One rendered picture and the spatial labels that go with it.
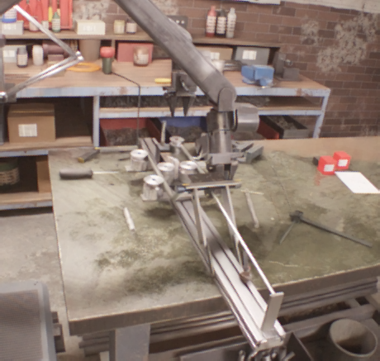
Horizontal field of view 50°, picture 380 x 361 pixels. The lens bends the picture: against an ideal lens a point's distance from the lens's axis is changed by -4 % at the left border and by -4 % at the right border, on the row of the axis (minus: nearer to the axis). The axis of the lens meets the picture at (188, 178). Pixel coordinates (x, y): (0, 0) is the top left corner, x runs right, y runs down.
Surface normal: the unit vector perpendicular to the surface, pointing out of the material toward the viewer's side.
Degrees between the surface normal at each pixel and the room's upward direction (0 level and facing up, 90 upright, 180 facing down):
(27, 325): 0
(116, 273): 0
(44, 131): 89
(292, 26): 90
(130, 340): 90
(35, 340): 0
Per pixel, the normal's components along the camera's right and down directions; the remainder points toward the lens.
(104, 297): 0.10, -0.88
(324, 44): 0.33, 0.47
